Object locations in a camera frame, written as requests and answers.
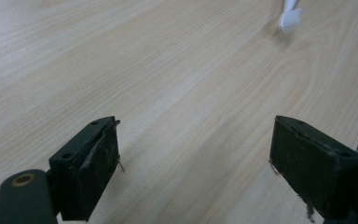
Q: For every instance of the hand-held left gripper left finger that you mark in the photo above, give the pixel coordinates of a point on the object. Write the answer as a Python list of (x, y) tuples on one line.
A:
[(87, 174)]

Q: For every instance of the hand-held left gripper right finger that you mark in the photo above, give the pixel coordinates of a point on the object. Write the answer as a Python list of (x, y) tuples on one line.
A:
[(307, 168)]

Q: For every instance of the white electric toothbrush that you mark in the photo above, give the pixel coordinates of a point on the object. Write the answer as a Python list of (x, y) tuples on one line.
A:
[(289, 19)]

